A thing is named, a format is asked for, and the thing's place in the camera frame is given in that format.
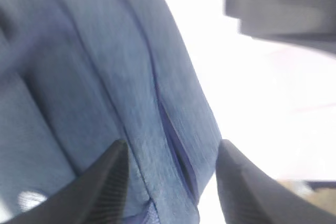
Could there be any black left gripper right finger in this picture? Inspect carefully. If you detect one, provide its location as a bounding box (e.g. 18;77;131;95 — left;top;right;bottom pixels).
216;140;335;224

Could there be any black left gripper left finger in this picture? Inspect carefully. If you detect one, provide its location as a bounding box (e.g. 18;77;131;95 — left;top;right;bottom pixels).
9;140;129;224

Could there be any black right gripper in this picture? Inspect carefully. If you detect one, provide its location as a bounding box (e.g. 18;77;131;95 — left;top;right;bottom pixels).
224;0;335;55

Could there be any navy blue fabric lunch bag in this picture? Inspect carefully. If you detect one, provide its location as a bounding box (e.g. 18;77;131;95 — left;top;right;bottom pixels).
1;0;221;223

